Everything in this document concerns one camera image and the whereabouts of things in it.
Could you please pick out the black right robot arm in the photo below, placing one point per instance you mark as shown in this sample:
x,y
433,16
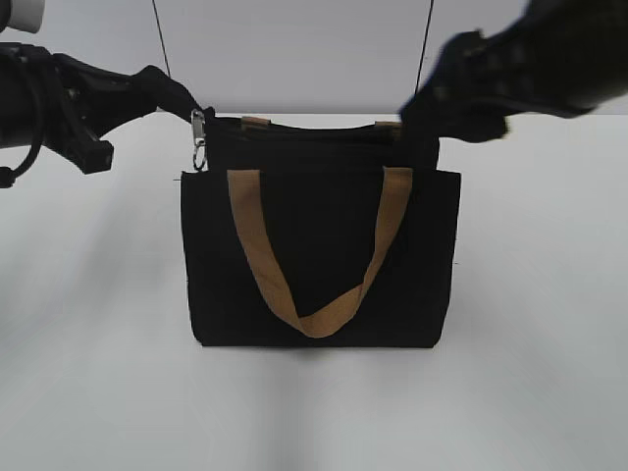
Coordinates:
x,y
559,58

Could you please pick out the tan rear bag handle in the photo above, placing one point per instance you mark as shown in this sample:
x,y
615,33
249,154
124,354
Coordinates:
x,y
248,123

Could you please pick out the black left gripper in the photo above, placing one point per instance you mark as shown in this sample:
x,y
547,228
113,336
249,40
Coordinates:
x,y
84,103

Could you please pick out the tan front bag handle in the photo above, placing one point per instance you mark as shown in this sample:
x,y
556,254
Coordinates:
x,y
315,242

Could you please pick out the tan bag handle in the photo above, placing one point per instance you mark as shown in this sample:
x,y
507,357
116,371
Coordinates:
x,y
315,242
248,123

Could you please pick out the black canvas tote bag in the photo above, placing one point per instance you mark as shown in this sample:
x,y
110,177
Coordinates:
x,y
406,305

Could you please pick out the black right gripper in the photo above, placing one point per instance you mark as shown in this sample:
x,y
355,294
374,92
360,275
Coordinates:
x,y
454,102

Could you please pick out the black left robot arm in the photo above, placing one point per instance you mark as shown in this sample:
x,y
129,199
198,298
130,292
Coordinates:
x,y
24,103

